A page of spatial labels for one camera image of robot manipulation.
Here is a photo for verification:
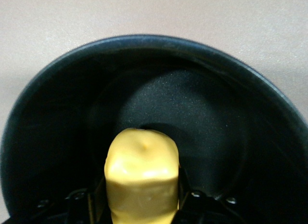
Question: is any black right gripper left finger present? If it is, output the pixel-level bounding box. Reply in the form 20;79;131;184
33;177;108;224

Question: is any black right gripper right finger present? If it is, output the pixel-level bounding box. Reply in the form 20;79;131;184
177;167;244;224

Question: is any yellow potato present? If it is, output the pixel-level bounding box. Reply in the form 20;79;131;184
103;128;180;224

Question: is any black pot with blue handle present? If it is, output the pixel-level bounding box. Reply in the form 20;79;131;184
0;35;308;224

